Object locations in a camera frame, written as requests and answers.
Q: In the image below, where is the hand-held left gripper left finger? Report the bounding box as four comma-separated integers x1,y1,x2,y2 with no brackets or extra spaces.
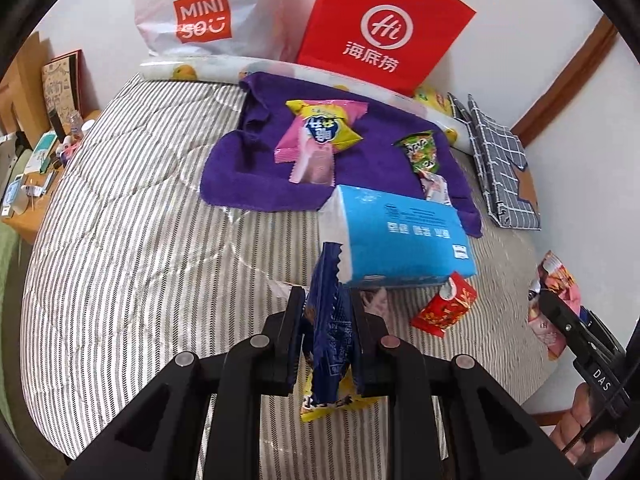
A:
62,285,307,480

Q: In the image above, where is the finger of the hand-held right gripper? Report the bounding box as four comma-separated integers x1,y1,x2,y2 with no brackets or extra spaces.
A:
581,309,629,362
537,290,632,411

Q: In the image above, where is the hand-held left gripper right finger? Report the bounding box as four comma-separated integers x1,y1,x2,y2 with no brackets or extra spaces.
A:
350,290,586,480

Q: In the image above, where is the blue snack packet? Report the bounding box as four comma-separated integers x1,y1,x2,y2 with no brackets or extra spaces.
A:
302,241,358,408

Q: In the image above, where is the red pink snack packet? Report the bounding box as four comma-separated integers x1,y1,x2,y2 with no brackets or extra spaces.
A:
527,250,583,361

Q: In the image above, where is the yellow snack packet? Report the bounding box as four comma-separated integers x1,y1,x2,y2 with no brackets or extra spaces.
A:
300,375,383,425

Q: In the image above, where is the purple towel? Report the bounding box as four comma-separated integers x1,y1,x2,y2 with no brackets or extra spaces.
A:
200,71,483,238

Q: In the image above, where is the white pink snack packet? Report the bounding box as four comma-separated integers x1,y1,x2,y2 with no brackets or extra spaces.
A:
419,171,453,207

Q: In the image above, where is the green snack packet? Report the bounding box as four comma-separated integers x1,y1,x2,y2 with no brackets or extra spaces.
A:
394,130,441,176

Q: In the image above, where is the pink yellow snack bag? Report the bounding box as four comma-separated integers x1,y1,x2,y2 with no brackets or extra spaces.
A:
274,100,368,163

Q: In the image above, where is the person's right hand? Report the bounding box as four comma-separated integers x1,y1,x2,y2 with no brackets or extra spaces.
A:
550,382,626,468

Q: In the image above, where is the blue tissue pack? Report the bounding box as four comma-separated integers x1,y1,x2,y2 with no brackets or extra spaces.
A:
318,185,478,288

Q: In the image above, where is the blue checked cloth bag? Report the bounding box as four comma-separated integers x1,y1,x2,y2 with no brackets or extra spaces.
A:
446,92,543,232

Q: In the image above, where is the cluttered wooden bedside table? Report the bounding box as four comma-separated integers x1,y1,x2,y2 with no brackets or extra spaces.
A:
0,107,103,233

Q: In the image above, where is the rolled white fruit-print mat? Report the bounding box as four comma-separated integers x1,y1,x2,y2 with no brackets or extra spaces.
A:
140,55,473,153

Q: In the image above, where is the white plastic shopping bag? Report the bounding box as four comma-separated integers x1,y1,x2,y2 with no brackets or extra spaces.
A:
134,0,301,61

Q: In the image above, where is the red paper bag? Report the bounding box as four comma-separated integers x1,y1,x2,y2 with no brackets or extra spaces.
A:
296,0,477,97

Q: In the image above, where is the illustrated book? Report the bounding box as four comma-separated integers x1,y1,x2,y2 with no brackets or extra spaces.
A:
41,49,86,131

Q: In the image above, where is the wooden bed headboard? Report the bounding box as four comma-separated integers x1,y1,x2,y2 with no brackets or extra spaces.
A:
0,30,48,133

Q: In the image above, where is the brown wooden door frame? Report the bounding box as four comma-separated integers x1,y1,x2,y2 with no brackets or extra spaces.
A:
510,15,621,146

